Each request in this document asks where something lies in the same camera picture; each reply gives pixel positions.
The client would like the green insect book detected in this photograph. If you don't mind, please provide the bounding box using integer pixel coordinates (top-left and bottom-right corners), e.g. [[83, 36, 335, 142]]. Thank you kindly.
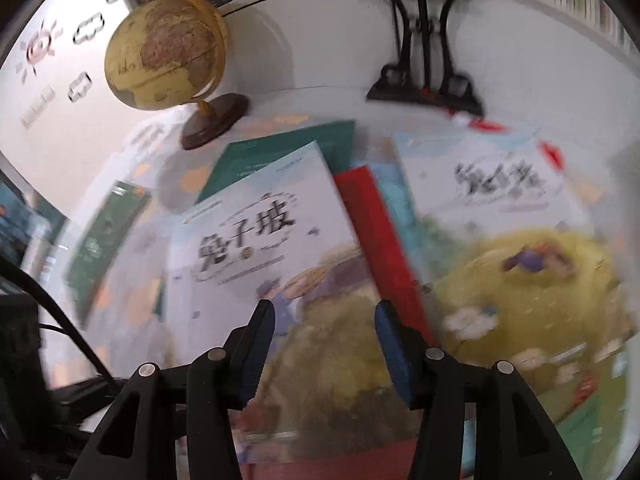
[[65, 181, 151, 327]]

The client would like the white rabbit hill book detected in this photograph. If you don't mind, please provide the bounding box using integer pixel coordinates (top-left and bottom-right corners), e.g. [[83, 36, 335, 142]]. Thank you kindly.
[[165, 143, 419, 464]]

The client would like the round embroidered fan on stand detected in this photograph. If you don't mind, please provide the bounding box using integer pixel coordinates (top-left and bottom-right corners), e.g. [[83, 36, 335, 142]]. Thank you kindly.
[[367, 0, 485, 118]]

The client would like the yellow antique globe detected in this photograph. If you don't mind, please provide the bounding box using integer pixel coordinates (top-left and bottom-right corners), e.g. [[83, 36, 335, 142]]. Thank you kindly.
[[104, 0, 250, 151]]

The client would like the red fairy tale book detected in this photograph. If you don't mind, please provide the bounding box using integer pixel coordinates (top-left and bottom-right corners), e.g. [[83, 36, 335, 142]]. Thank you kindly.
[[334, 167, 432, 342]]

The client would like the black cable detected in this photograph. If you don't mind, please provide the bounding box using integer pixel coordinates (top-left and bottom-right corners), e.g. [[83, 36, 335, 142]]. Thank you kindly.
[[0, 257, 122, 386]]

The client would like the dark teal book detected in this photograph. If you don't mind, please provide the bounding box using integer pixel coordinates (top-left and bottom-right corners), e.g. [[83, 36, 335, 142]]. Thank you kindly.
[[196, 120, 356, 203]]

